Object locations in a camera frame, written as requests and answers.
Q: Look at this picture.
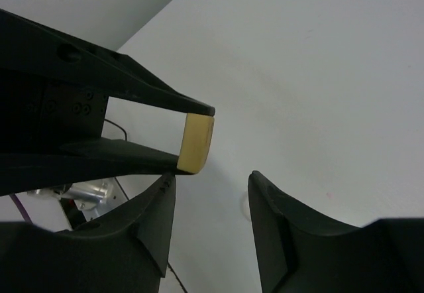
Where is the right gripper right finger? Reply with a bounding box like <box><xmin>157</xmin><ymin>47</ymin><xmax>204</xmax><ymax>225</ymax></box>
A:
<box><xmin>248</xmin><ymin>171</ymin><xmax>423</xmax><ymax>292</ymax></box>

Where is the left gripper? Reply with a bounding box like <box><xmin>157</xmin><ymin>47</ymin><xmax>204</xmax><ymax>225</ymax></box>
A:
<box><xmin>1</xmin><ymin>11</ymin><xmax>215</xmax><ymax>196</ymax></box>

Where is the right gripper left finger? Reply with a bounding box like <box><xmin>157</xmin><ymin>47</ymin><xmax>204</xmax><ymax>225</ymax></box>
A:
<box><xmin>1</xmin><ymin>174</ymin><xmax>176</xmax><ymax>292</ymax></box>

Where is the clear tape roll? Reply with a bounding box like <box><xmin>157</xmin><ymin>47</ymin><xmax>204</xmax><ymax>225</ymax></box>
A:
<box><xmin>240</xmin><ymin>192</ymin><xmax>251</xmax><ymax>222</ymax></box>

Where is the yellow eraser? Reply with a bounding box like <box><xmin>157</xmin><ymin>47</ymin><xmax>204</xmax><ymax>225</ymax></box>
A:
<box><xmin>177</xmin><ymin>113</ymin><xmax>215</xmax><ymax>174</ymax></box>

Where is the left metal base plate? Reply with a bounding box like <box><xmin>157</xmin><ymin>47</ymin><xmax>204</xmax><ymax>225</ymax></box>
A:
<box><xmin>27</xmin><ymin>178</ymin><xmax>115</xmax><ymax>211</ymax></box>

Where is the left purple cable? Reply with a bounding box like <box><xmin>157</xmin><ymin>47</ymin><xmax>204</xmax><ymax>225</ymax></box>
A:
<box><xmin>8</xmin><ymin>193</ymin><xmax>34</xmax><ymax>224</ymax></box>

